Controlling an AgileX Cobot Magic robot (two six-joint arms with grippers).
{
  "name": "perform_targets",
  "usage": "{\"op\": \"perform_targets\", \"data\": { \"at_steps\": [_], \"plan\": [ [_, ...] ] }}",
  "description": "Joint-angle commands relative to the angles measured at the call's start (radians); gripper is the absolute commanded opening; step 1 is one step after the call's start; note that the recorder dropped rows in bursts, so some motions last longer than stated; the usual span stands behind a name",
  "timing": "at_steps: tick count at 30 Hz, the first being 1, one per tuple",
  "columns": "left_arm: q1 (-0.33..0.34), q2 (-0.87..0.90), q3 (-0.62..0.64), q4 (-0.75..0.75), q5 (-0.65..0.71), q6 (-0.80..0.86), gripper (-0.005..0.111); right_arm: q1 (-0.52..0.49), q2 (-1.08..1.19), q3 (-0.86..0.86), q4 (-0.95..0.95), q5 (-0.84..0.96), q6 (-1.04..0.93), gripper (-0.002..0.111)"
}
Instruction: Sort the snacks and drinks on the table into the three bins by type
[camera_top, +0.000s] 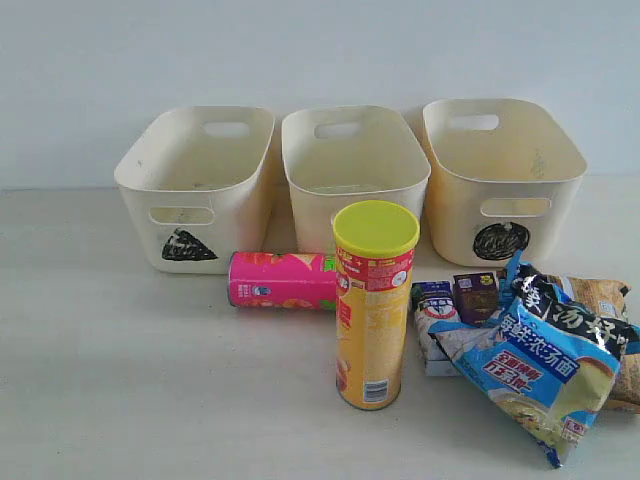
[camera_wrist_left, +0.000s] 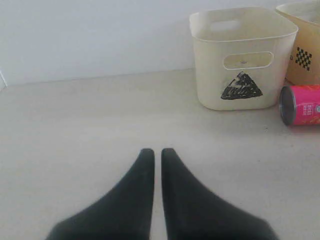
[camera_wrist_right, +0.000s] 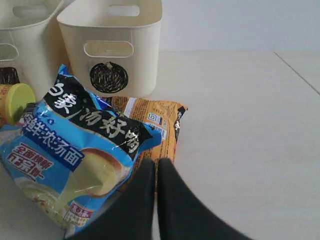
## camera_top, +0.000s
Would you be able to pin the right cream bin circle mark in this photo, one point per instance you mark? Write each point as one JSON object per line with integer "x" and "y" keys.
{"x": 504, "y": 177}

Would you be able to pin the blue instant noodle bag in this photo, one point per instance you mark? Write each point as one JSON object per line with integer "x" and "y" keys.
{"x": 544, "y": 359}

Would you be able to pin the yellow chips can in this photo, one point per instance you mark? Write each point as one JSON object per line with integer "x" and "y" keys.
{"x": 375, "y": 246}

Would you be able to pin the pink chips can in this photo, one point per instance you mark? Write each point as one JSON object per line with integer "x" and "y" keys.
{"x": 288, "y": 280}

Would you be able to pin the middle cream bin square mark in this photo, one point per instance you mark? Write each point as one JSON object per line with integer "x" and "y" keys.
{"x": 335, "y": 156}

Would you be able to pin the left cream bin triangle mark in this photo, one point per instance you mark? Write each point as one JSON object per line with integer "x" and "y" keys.
{"x": 199, "y": 185}

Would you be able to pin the purple drink carton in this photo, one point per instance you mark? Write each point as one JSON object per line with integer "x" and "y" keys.
{"x": 475, "y": 297}

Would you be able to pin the orange instant noodle bag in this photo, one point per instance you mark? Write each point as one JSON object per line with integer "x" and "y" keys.
{"x": 606, "y": 298}

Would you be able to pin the white blue milk carton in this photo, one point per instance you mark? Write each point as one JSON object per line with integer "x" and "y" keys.
{"x": 431, "y": 302}

